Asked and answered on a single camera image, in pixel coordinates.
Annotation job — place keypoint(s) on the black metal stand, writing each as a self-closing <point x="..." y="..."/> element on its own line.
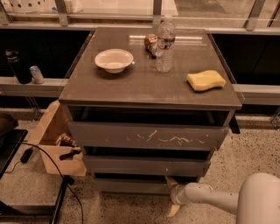
<point x="29" y="185"/>

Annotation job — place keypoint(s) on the grey middle drawer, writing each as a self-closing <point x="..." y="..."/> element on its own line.
<point x="188" y="163"/>

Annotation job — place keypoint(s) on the grey bottom drawer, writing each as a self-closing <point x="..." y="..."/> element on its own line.
<point x="130" y="183"/>

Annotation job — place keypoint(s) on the grey top drawer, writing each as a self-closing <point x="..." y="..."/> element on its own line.
<point x="146" y="128"/>

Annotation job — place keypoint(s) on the grey drawer cabinet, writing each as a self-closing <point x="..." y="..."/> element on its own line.
<point x="140" y="85"/>

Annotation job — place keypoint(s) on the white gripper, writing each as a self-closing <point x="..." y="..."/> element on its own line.
<point x="176" y="194"/>

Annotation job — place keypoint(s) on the white bowl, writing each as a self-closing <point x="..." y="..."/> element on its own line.
<point x="114" y="61"/>

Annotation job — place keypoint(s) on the open cardboard box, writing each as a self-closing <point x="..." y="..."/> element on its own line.
<point x="46" y="134"/>

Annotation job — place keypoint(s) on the brown crumpled snack bag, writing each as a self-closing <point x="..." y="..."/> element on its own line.
<point x="150" y="42"/>

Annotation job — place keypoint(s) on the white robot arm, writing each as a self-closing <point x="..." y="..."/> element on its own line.
<point x="257" y="202"/>

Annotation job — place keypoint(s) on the clear plastic water bottle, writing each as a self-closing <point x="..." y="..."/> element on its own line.
<point x="166" y="35"/>

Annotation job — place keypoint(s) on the black tool in box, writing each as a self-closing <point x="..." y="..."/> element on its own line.
<point x="69" y="155"/>

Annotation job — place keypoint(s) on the grey drawer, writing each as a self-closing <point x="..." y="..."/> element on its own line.
<point x="146" y="128"/>
<point x="130" y="183"/>
<point x="188" y="163"/>

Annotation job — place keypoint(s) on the silver drink can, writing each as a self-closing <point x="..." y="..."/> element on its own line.
<point x="37" y="75"/>

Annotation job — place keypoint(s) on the black power adapter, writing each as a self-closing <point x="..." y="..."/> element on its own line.
<point x="26" y="155"/>

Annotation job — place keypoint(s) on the yellow sponge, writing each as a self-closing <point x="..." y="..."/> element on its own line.
<point x="205" y="80"/>

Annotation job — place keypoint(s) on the black thermos bottle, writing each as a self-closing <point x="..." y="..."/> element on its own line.
<point x="17" y="66"/>

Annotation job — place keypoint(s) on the white perforated container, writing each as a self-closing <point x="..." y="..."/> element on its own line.
<point x="30" y="6"/>

